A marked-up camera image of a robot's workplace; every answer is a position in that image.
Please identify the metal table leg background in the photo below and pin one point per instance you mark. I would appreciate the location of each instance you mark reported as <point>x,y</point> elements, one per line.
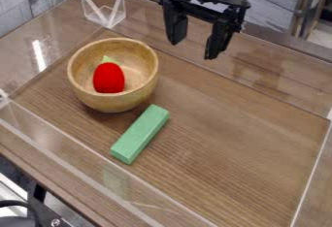
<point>305,17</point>

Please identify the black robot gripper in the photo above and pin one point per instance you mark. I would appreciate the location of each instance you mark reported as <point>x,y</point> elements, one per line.
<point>232,10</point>

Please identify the red toy strawberry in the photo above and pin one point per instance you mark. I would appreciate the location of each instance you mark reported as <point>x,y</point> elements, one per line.
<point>109,76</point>

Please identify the clear acrylic corner bracket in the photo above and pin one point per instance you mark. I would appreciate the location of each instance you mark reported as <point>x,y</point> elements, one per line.
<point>105,15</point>

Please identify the green rectangular block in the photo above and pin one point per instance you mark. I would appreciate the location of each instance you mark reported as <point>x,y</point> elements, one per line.
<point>131,143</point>

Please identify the wooden bowl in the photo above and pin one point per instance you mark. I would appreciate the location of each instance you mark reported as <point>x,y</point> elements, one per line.
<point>138,61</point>

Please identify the black table frame bracket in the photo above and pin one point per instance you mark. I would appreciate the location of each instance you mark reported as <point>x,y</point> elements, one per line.
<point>47,217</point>

